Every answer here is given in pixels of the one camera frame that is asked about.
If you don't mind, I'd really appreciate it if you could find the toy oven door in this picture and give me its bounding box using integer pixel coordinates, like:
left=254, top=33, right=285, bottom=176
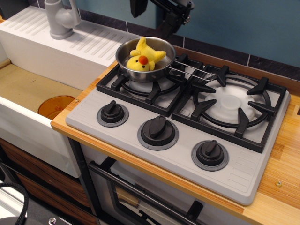
left=88, top=157, right=242, bottom=225

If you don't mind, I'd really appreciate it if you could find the black middle stove knob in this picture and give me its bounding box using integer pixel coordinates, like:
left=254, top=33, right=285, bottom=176
left=137, top=115, right=179, bottom=151

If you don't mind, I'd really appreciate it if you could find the grey toy stove top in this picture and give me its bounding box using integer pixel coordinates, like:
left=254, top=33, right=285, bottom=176
left=66, top=60, right=291, bottom=205

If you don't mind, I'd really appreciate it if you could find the white right burner disc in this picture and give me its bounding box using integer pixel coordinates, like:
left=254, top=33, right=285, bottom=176
left=198, top=84, right=256, bottom=124

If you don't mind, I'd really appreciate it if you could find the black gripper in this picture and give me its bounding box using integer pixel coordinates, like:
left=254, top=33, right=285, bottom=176
left=130, top=0, right=195, bottom=40

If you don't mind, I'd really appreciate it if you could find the white toy sink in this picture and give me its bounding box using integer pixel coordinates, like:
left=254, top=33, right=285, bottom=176
left=0, top=6, right=135, bottom=178

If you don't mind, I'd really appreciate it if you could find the black braided cable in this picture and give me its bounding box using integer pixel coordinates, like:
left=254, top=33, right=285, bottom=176
left=0, top=182, right=29, bottom=225

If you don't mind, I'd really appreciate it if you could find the black right stove knob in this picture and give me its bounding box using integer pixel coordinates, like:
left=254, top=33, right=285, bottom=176
left=191, top=140, right=229, bottom=172

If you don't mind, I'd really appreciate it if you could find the orange plastic bowl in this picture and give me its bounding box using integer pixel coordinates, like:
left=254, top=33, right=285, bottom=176
left=38, top=95, right=75, bottom=120

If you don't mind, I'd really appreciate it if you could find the black left burner grate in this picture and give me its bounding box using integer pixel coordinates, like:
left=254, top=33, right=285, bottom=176
left=97, top=54, right=204, bottom=117

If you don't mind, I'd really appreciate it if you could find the black stove knob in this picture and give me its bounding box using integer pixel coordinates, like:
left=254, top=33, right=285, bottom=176
left=96, top=100, right=129, bottom=128
left=191, top=140, right=229, bottom=172
left=137, top=115, right=179, bottom=151

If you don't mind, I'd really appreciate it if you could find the black burner grate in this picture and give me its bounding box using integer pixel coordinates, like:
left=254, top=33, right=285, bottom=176
left=97, top=54, right=204, bottom=117
left=172, top=65, right=290, bottom=153

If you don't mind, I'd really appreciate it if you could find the stainless steel pan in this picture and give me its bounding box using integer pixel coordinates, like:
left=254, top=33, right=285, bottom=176
left=115, top=37, right=217, bottom=84

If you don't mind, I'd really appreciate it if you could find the black left stove knob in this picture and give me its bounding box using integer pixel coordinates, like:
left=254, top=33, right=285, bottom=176
left=96, top=100, right=129, bottom=128

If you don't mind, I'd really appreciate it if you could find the black right burner grate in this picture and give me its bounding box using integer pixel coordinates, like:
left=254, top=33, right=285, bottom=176
left=172, top=65, right=290, bottom=153

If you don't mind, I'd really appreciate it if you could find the grey toy faucet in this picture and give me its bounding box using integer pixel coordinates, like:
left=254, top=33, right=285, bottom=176
left=45, top=0, right=81, bottom=40

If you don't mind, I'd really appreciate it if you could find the yellow stuffed duck toy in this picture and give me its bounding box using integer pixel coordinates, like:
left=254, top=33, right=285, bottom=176
left=126, top=37, right=166, bottom=72

